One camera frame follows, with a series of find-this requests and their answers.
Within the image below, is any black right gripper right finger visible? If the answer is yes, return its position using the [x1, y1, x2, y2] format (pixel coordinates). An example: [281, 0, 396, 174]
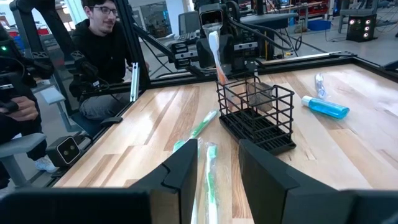
[238, 139, 398, 224]

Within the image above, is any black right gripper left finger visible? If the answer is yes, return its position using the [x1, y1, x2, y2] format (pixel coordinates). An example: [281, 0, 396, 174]
[0, 139, 198, 224]

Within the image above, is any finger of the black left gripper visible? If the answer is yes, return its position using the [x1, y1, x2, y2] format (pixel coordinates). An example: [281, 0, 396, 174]
[195, 37, 215, 70]
[218, 32, 235, 70]

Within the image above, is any orange white toothbrush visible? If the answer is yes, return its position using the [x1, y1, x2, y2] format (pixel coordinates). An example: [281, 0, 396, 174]
[207, 29, 234, 108]

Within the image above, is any green toothbrush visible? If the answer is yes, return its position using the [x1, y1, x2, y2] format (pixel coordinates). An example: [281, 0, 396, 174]
[172, 109, 218, 153]
[190, 141, 219, 224]

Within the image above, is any pale blue toothbrush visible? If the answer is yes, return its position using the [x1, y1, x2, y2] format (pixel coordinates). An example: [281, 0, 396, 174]
[314, 73, 329, 100]

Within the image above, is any person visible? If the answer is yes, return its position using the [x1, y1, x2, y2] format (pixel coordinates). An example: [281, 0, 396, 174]
[68, 0, 150, 123]
[0, 83, 59, 190]

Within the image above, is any red cabinet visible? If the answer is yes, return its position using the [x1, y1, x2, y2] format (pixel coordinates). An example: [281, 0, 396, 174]
[297, 0, 330, 18]

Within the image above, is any blue plastic bin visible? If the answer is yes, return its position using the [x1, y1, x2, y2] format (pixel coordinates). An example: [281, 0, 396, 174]
[307, 19, 332, 32]

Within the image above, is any blue mouthwash bottle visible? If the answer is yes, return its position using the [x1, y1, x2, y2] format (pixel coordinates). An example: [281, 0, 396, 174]
[300, 95, 351, 120]

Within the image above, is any black computer tower with lights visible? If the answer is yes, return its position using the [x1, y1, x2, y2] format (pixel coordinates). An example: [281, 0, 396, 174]
[346, 14, 379, 43]

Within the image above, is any person's hand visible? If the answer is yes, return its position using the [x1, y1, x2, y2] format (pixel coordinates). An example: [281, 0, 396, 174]
[0, 95, 40, 123]

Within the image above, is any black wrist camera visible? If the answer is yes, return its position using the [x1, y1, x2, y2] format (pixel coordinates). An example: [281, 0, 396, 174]
[198, 2, 225, 29]

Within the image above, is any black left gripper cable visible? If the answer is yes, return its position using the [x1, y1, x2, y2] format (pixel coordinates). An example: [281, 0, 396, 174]
[228, 17, 295, 52]

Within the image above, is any silver aluminium bracket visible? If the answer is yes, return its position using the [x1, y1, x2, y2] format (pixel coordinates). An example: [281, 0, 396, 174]
[129, 62, 141, 103]

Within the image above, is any black wire toothbrush holder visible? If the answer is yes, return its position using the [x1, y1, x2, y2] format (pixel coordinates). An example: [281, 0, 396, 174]
[216, 74, 297, 156]

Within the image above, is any black depth camera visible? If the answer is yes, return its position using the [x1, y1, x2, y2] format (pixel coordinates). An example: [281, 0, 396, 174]
[46, 134, 83, 169]

